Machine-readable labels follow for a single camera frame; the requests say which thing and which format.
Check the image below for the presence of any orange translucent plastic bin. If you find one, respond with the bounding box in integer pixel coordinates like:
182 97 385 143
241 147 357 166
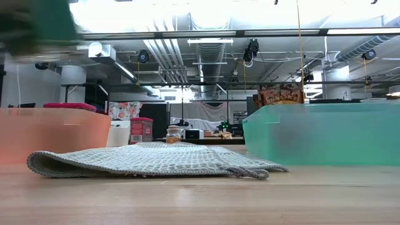
0 107 113 166

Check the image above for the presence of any black ceiling-hung camera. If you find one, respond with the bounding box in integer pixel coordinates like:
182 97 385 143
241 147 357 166
242 39 260 63

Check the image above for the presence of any corrugated ceiling duct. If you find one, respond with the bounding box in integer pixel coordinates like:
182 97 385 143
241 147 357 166
336 34 400 63
195 42 226 101

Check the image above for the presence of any green silicone mat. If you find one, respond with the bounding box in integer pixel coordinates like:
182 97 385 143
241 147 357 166
242 102 400 167

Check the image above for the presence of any grey hanging sheet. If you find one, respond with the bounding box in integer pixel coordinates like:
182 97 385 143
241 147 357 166
170 101 248 132

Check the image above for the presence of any round black ceiling device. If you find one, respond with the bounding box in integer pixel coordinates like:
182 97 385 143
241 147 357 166
362 49 378 61
137 49 150 64

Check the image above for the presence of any grey woven dish cloth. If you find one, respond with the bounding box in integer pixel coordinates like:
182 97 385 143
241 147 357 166
26 141 288 181

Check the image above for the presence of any background robot with green lights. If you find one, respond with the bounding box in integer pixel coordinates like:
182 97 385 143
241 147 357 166
218 117 244 138

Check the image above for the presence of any glass spice jar cork lid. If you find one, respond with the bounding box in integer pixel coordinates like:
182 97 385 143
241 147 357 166
166 125 183 144

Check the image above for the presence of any white plastic bin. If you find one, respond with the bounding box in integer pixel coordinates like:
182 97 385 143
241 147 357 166
106 120 132 148

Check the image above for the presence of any white box appliance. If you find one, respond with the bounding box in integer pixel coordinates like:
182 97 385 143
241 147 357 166
183 128 205 140

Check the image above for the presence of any black aluminium rig frame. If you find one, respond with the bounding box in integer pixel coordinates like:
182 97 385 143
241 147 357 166
152 137 245 146

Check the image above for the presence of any floral cloth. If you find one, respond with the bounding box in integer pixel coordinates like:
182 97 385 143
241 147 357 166
107 101 143 122

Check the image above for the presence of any orange spice packet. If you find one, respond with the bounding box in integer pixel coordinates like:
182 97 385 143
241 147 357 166
253 83 306 109

